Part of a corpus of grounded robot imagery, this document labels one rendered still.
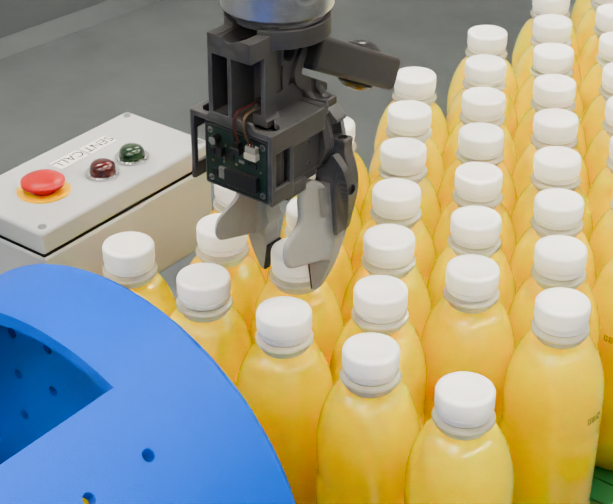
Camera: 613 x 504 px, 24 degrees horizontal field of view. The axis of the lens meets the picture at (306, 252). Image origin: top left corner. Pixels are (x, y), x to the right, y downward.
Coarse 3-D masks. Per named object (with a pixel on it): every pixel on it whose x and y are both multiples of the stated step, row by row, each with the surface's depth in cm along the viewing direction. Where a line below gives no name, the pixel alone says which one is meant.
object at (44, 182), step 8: (24, 176) 118; (32, 176) 118; (40, 176) 118; (48, 176) 118; (56, 176) 118; (64, 176) 118; (24, 184) 117; (32, 184) 117; (40, 184) 117; (48, 184) 117; (56, 184) 117; (64, 184) 118; (32, 192) 116; (40, 192) 116; (48, 192) 116
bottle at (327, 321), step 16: (272, 272) 108; (272, 288) 108; (288, 288) 106; (304, 288) 106; (320, 288) 108; (256, 304) 109; (320, 304) 107; (336, 304) 109; (320, 320) 107; (336, 320) 108; (320, 336) 107; (336, 336) 109
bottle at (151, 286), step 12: (156, 264) 110; (108, 276) 109; (144, 276) 109; (156, 276) 111; (132, 288) 109; (144, 288) 109; (156, 288) 110; (168, 288) 111; (156, 300) 109; (168, 300) 110; (168, 312) 110
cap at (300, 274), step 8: (280, 240) 108; (272, 248) 107; (280, 248) 107; (272, 256) 106; (280, 256) 106; (272, 264) 107; (280, 264) 106; (280, 272) 106; (288, 272) 106; (296, 272) 106; (304, 272) 106; (288, 280) 106; (296, 280) 106; (304, 280) 106
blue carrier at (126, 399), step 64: (0, 320) 79; (64, 320) 78; (128, 320) 79; (0, 384) 92; (64, 384) 88; (128, 384) 76; (192, 384) 77; (0, 448) 96; (64, 448) 72; (128, 448) 73; (192, 448) 76; (256, 448) 78
